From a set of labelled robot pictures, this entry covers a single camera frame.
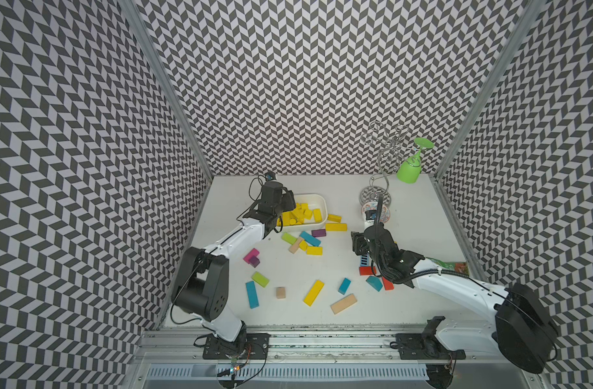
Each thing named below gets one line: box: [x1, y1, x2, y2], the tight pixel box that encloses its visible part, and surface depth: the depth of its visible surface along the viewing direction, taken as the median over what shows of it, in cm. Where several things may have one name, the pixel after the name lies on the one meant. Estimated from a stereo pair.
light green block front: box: [251, 271, 270, 288], surface depth 89 cm
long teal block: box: [245, 280, 260, 309], surface depth 85 cm
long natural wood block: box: [329, 293, 358, 316], surface depth 84 cm
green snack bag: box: [425, 256, 470, 277], surface depth 88 cm
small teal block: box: [337, 277, 351, 295], surface depth 86 cm
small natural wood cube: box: [276, 286, 286, 300], surface depth 85 cm
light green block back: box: [281, 231, 298, 245], surface depth 101 cm
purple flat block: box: [311, 228, 327, 238], surface depth 101 cm
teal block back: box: [298, 230, 322, 248], surface depth 99 cm
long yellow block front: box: [302, 279, 325, 308], surface depth 86 cm
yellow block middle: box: [306, 246, 324, 256], surface depth 96 cm
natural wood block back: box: [288, 236, 304, 255], surface depth 96 cm
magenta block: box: [243, 247, 261, 264], surface depth 94 cm
